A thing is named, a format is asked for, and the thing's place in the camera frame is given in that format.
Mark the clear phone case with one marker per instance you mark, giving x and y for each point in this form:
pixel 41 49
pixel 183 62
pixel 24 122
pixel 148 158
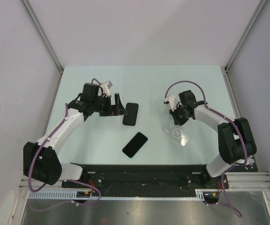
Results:
pixel 177 133

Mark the black smartphone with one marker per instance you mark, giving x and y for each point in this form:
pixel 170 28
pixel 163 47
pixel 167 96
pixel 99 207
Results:
pixel 134 145

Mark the white slotted cable duct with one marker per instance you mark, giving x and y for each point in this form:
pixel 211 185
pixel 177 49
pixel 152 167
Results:
pixel 83 195

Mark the aluminium frame post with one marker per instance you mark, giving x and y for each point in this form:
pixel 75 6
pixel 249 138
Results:
pixel 41 33
pixel 246 33

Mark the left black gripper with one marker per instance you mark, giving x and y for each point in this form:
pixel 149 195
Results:
pixel 119 110

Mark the right aluminium side rail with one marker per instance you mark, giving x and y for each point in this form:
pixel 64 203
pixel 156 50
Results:
pixel 232 96

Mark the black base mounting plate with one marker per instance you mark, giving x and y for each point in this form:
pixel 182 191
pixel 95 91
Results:
pixel 150 180

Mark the left aluminium frame post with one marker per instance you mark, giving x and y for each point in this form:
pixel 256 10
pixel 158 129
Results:
pixel 41 33

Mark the right aluminium frame post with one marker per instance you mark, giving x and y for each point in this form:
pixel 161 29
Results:
pixel 246 33

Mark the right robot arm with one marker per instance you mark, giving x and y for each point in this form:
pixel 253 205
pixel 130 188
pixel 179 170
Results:
pixel 235 139

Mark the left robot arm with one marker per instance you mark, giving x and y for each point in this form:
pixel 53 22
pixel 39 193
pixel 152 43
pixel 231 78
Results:
pixel 40 158

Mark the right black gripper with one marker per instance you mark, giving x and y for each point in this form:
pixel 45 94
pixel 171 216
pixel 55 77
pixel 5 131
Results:
pixel 177 121

